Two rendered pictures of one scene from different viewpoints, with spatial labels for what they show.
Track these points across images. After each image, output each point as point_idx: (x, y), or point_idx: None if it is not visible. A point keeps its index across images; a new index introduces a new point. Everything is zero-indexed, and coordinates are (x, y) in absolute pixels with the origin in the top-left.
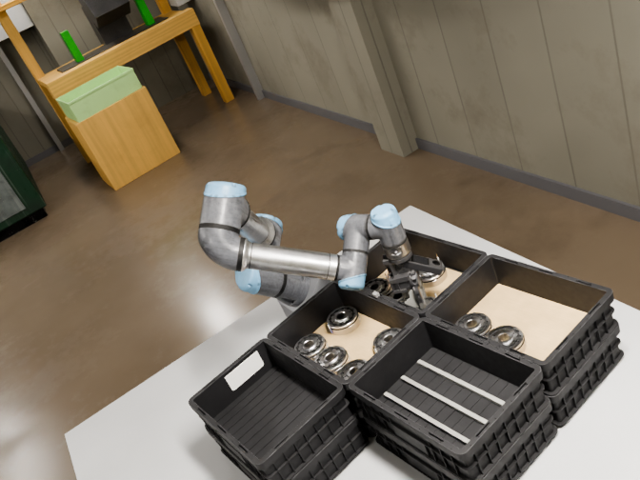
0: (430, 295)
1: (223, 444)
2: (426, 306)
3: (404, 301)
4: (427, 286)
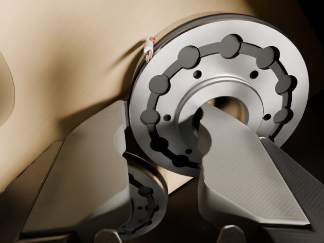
0: (72, 79)
1: None
2: (216, 107)
3: (136, 190)
4: (6, 92)
